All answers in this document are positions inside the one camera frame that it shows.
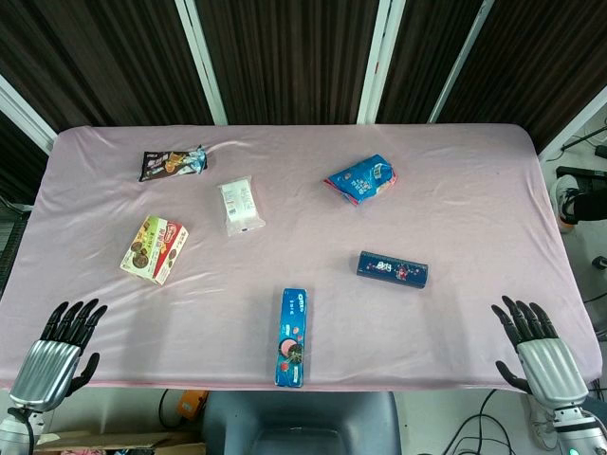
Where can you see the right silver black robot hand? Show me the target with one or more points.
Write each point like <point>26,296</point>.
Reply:
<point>552,367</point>

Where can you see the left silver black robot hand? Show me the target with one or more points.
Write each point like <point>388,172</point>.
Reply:
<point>45,367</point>

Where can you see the dark blue rectangular box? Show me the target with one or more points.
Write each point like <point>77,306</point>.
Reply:
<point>392,269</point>

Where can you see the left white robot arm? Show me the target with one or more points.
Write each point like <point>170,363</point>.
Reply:
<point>14,433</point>

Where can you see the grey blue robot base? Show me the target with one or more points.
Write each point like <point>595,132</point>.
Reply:
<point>303,422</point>

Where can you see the brown cardboard box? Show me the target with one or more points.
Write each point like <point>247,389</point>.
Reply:
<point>118,443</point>

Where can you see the orange device under table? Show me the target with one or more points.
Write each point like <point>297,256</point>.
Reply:
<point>192,405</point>

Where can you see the cream red cookie box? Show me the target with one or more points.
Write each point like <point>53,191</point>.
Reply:
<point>154,250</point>

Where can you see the white orange sneaker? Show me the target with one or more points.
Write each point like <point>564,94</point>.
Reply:
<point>564,201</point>

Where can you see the dark brown snack bag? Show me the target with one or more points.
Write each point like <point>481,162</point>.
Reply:
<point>171,163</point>

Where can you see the blue Oreo cookie box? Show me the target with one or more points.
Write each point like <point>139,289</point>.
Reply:
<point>291,336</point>

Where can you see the white tissue packet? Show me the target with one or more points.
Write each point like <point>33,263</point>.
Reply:
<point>241,206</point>

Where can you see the blue snack bag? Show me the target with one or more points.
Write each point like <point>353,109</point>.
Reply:
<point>361,179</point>

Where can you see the pink tablecloth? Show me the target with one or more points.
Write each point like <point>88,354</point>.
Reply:
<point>303,227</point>

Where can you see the dark slatted partition panel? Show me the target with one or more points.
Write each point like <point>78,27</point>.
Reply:
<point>95,61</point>
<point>540,61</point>
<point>289,61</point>
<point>427,57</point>

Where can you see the white partition post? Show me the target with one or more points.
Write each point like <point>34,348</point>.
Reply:
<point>574,123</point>
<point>379,66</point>
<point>26,116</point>
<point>204,66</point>
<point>462,61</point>

